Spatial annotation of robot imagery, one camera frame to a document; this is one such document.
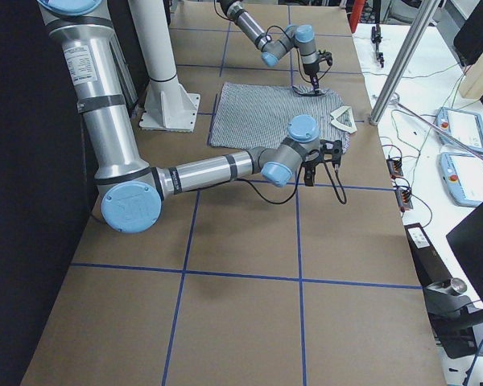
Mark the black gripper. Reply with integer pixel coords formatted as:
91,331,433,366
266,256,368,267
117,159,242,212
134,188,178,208
301,49,333,96
303,139,343,187

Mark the navy white striped polo shirt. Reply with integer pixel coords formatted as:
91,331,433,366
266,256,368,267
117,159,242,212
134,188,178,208
208,82,357,151

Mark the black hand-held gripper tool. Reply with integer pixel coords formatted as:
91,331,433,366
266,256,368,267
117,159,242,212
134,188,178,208
371,23,385,68

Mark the silver reacher grabber stick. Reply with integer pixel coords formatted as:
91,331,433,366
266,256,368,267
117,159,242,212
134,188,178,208
389,97,483,162

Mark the orange terminal board far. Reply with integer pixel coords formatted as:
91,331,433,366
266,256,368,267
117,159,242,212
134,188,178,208
386,158,403,179

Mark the orange terminal board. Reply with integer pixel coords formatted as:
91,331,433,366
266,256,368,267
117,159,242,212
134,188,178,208
386,158,403,179
394,186,413,213

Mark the orange terminal board near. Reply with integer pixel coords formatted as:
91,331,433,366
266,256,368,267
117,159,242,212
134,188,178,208
394,186,413,213

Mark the black box with label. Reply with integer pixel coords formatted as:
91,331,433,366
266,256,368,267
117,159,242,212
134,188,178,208
404,223,452,287

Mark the far blue teach pendant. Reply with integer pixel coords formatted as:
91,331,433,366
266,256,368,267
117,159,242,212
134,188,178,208
436,107,483,154

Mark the blue teach pendant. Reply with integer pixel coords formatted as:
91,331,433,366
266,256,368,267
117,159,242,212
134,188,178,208
438,152,483,207
436,107,483,154

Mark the near blue teach pendant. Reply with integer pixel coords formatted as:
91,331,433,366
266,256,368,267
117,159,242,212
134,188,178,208
438,152,483,207

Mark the black monitor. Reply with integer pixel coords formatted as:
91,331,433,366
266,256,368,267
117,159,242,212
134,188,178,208
446,202,483,301

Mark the black metal stand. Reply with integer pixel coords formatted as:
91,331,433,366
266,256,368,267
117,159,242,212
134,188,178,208
423,277,483,359

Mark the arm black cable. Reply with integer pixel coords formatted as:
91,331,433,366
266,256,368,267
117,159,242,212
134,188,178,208
239,150,347,206

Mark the aluminium frame post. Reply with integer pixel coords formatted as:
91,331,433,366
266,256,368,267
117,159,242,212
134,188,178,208
369,0,440,125

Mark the white camera mast base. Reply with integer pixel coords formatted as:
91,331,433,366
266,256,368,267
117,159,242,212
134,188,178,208
127,0,201,133

